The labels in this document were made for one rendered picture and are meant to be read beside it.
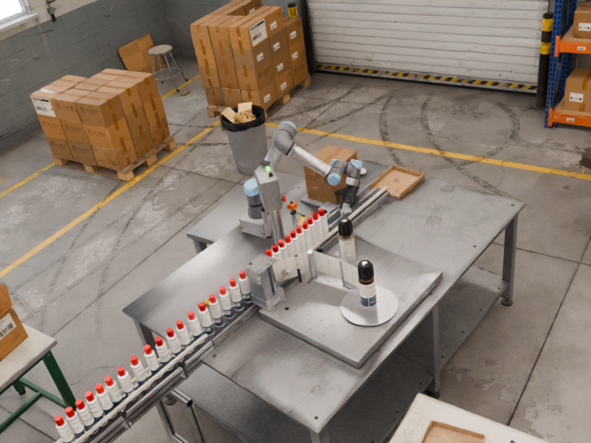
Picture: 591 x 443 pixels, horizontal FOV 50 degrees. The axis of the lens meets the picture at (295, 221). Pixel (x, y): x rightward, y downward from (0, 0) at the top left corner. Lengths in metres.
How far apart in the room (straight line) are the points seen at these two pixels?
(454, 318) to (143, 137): 4.13
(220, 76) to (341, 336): 4.95
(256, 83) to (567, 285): 4.13
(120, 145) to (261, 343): 3.94
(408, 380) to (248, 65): 4.48
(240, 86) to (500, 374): 4.65
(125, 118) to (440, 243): 4.05
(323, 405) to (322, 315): 0.55
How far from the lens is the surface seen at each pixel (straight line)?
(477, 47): 7.68
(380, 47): 8.17
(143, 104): 7.07
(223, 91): 7.76
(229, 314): 3.47
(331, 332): 3.30
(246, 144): 6.33
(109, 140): 6.81
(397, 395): 3.85
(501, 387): 4.21
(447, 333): 4.19
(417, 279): 3.56
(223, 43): 7.46
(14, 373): 3.89
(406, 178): 4.52
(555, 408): 4.16
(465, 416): 3.04
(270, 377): 3.22
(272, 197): 3.47
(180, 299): 3.80
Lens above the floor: 3.19
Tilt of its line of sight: 34 degrees down
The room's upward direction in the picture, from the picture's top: 10 degrees counter-clockwise
